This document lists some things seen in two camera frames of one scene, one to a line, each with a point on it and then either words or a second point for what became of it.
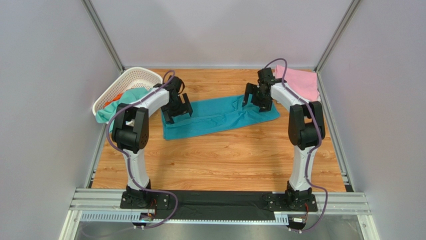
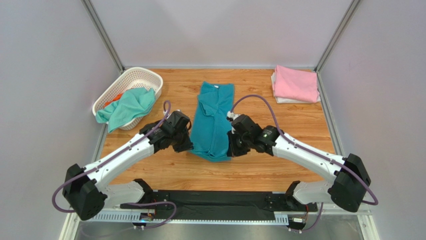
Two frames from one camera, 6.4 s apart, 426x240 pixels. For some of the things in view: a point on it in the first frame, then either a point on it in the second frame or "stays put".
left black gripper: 185,108 to 187,145
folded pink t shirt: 305,83 stays put
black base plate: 218,204 stays put
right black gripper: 258,94 to 235,146
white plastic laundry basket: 129,78 stays put
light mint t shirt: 128,96 stays put
